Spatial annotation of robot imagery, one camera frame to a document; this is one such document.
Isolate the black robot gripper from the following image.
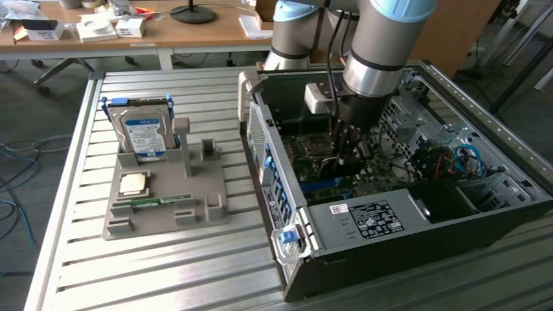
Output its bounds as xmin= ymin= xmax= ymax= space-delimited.
xmin=331 ymin=93 xmax=395 ymax=172

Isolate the graphics card with metal bracket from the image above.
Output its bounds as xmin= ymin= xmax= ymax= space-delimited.
xmin=297 ymin=147 xmax=377 ymax=182

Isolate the silver drive cage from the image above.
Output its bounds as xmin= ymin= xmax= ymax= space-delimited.
xmin=380 ymin=73 xmax=472 ymax=169

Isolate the CPU socket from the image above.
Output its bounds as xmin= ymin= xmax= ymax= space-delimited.
xmin=301 ymin=134 xmax=337 ymax=158

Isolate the green motherboard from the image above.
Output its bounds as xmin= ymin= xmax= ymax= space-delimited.
xmin=279 ymin=106 xmax=416 ymax=207

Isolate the blue expansion slot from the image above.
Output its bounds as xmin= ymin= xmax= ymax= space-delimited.
xmin=301 ymin=179 xmax=347 ymax=192

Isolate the wooden cabinet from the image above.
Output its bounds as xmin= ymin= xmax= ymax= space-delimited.
xmin=408 ymin=0 xmax=503 ymax=78

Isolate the white paper stack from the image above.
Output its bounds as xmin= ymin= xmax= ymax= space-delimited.
xmin=239 ymin=15 xmax=275 ymax=40

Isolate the grey power supply unit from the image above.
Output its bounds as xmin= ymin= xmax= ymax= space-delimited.
xmin=307 ymin=189 xmax=433 ymax=257

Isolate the brown cardboard box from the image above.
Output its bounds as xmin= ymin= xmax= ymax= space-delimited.
xmin=255 ymin=0 xmax=278 ymax=23

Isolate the silver disk bay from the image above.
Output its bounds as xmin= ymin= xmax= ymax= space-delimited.
xmin=453 ymin=171 xmax=535 ymax=216

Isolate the wooden desk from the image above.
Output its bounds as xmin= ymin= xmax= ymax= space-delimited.
xmin=0 ymin=0 xmax=347 ymax=71

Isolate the open black PC case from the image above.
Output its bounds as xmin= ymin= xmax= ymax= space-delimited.
xmin=238 ymin=60 xmax=553 ymax=304

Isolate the black lamp base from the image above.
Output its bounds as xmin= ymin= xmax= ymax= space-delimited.
xmin=170 ymin=0 xmax=218 ymax=25

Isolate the grey parts rack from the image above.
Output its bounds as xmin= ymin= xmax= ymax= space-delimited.
xmin=103 ymin=117 xmax=231 ymax=242

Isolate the hard disk with blue caddy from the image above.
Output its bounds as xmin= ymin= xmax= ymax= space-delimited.
xmin=100 ymin=94 xmax=178 ymax=163

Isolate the green RAM stick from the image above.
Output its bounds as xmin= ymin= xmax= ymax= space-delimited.
xmin=112 ymin=193 xmax=194 ymax=209

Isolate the silver CPU chip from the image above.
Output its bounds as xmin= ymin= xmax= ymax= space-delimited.
xmin=119 ymin=174 xmax=148 ymax=197

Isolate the small white labelled box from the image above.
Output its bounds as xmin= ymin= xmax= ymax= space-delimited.
xmin=115 ymin=17 xmax=147 ymax=38

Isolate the flat white box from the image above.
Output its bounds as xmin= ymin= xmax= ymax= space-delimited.
xmin=76 ymin=19 xmax=119 ymax=43

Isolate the white tape roll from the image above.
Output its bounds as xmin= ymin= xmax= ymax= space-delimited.
xmin=83 ymin=19 xmax=112 ymax=32

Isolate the white box with black lid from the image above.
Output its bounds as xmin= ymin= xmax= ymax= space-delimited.
xmin=20 ymin=19 xmax=66 ymax=41

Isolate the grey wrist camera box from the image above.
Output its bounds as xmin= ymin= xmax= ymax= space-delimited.
xmin=304 ymin=83 xmax=345 ymax=115

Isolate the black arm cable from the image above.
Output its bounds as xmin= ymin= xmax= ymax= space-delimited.
xmin=325 ymin=9 xmax=351 ymax=117

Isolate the red wire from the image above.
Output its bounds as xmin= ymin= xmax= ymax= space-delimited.
xmin=435 ymin=152 xmax=455 ymax=179

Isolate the blue wire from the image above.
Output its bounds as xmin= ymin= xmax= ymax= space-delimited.
xmin=453 ymin=144 xmax=488 ymax=179

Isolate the white floor cable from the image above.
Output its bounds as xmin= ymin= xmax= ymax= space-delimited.
xmin=0 ymin=134 xmax=72 ymax=154

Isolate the black floor cable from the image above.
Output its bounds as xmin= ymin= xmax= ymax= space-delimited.
xmin=0 ymin=152 xmax=43 ymax=227

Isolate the blue floor cable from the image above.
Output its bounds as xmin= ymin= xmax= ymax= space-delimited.
xmin=0 ymin=199 xmax=36 ymax=276

